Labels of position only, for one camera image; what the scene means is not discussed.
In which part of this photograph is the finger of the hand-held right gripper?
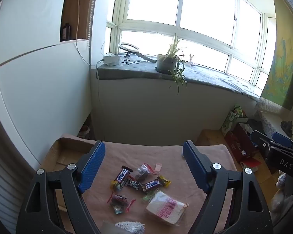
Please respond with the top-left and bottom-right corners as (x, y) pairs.
(271, 132), (293, 150)
(249, 130), (293, 155)

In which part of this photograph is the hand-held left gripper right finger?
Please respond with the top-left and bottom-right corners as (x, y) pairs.
(181, 140), (274, 234)

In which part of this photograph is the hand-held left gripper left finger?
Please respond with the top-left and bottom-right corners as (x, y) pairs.
(16, 140), (106, 234)

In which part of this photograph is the cardboard box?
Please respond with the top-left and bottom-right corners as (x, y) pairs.
(40, 136), (100, 215)

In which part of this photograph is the chocolate bar blue white label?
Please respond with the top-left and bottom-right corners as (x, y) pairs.
(114, 166), (133, 184)

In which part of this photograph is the red-trimmed clear candy packet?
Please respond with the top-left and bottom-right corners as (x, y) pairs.
(107, 192), (136, 210)
(134, 163), (157, 182)

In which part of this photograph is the small black candy packet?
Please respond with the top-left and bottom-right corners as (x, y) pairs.
(124, 178), (141, 191)

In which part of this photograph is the brown chocolate bar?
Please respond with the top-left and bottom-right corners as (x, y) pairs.
(140, 177), (166, 192)

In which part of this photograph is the bagged bread slice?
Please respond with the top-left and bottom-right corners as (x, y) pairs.
(145, 191), (189, 227)

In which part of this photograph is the person's right hand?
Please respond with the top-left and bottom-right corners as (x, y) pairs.
(270, 171), (293, 212)

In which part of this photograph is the dark figurine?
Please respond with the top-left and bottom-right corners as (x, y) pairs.
(281, 120), (293, 137)

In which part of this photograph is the patterned white cloth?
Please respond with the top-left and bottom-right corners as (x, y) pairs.
(256, 97), (281, 137)

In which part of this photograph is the red box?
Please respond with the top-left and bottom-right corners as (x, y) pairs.
(225, 124), (262, 166)

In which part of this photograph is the green snack bag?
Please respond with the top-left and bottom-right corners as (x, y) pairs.
(221, 105), (247, 136)

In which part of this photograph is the small bowl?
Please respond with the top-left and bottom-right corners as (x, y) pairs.
(78, 125), (90, 137)

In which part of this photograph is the pink table cloth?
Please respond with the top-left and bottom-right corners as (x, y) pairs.
(61, 140), (237, 234)

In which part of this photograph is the white knitted cloth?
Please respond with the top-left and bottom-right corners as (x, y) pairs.
(114, 221), (145, 234)

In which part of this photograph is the white ribbed panel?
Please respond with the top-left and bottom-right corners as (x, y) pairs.
(0, 136), (37, 234)

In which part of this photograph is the potted spider plant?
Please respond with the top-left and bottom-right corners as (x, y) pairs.
(155, 33), (188, 94)

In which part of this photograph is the dark bottle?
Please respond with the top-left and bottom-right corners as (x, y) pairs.
(62, 23), (71, 41)

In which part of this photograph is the wall map poster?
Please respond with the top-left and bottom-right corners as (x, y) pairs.
(260, 17), (293, 110)

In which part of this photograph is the thin black cable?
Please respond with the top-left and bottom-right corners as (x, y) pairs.
(118, 57), (140, 66)

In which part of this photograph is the ring light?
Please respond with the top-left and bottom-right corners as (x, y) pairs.
(118, 42), (158, 64)

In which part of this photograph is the beige hanging cable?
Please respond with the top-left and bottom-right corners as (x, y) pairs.
(75, 0), (91, 66)

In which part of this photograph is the white window frame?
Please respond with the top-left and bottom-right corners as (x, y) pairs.
(106, 0), (276, 88)

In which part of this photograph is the beaded blind cord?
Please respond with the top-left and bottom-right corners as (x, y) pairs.
(87, 0), (99, 50)

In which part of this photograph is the wooden wall shelf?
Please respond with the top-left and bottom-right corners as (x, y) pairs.
(60, 0), (94, 43)

